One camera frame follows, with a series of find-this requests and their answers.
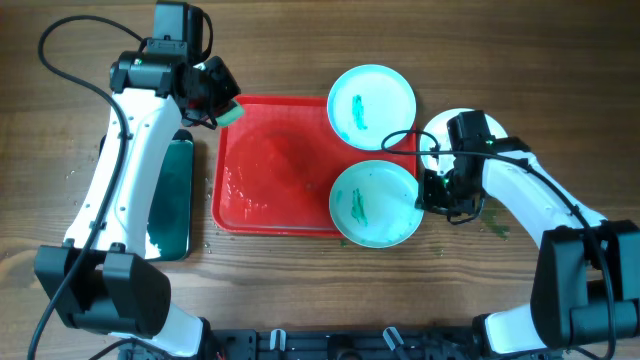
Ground light blue plate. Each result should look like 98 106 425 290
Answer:
329 160 424 249
327 64 417 151

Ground red plastic tray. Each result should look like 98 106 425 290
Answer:
211 95 417 237

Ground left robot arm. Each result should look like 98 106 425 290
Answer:
27 52 242 358

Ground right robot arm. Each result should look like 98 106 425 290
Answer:
418 134 639 359

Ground green yellow sponge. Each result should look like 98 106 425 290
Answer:
214 100 245 127

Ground white plate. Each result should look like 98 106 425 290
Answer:
419 108 507 176

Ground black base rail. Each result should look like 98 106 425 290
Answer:
117 327 491 360

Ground black water tray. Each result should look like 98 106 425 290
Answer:
99 129 196 262

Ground right black cable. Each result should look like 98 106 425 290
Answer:
380 129 617 360

